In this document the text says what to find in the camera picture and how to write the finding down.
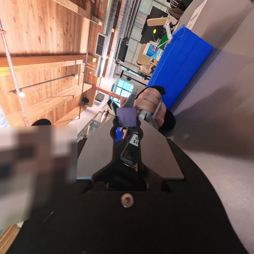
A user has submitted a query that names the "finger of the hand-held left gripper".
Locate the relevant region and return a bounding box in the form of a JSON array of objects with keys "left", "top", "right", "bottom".
[
  {"left": 123, "top": 93, "right": 138, "bottom": 109},
  {"left": 107, "top": 99, "right": 120, "bottom": 116}
]

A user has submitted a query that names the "person's left forearm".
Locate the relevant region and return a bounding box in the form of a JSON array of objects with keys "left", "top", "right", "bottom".
[{"left": 146, "top": 85, "right": 176, "bottom": 137}]

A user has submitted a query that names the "person's left hand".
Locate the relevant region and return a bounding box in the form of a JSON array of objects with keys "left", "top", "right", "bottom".
[{"left": 134, "top": 87, "right": 167, "bottom": 130}]

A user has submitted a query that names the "black floor lamp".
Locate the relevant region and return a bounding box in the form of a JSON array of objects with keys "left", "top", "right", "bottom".
[{"left": 120, "top": 70, "right": 149, "bottom": 81}]

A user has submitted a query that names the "black wall screen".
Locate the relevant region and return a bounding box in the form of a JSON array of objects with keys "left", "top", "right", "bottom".
[{"left": 140, "top": 6, "right": 169, "bottom": 44}]

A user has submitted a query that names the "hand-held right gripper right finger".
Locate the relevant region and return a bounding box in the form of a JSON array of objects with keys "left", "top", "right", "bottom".
[{"left": 137, "top": 117, "right": 185, "bottom": 181}]

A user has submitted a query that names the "purple cube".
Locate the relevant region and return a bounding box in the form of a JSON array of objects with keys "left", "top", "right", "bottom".
[{"left": 116, "top": 107, "right": 138, "bottom": 128}]

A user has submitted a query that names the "beige cardboard panel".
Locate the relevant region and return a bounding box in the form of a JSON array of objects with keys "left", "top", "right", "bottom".
[
  {"left": 147, "top": 17, "right": 171, "bottom": 27},
  {"left": 137, "top": 44, "right": 153, "bottom": 65}
]

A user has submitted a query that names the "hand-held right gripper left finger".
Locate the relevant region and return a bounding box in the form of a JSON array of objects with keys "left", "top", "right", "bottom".
[{"left": 77, "top": 116, "right": 116, "bottom": 179}]

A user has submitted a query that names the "white ceiling vent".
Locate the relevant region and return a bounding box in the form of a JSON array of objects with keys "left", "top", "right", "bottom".
[{"left": 95, "top": 33, "right": 109, "bottom": 58}]

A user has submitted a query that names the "white paper sheet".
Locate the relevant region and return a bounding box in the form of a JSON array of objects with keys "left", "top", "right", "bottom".
[{"left": 187, "top": 0, "right": 208, "bottom": 30}]

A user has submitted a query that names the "black studio light on stand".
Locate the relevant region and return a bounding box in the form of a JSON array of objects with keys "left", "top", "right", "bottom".
[{"left": 117, "top": 38, "right": 130, "bottom": 63}]

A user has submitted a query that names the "wooden post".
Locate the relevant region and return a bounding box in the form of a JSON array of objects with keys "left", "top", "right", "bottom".
[{"left": 95, "top": 85, "right": 123, "bottom": 100}]

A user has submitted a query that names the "blue plastic bin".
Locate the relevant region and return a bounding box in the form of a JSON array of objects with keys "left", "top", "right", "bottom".
[{"left": 146, "top": 25, "right": 214, "bottom": 111}]

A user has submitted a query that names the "disinfecting wipes canister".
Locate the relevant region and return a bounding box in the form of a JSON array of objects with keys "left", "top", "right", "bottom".
[{"left": 146, "top": 43, "right": 164, "bottom": 61}]

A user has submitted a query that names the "white laptop stand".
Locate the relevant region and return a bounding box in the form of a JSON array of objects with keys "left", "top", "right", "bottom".
[{"left": 164, "top": 21, "right": 173, "bottom": 41}]

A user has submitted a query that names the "silver air duct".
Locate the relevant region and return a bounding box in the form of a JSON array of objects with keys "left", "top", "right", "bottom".
[{"left": 93, "top": 0, "right": 142, "bottom": 80}]

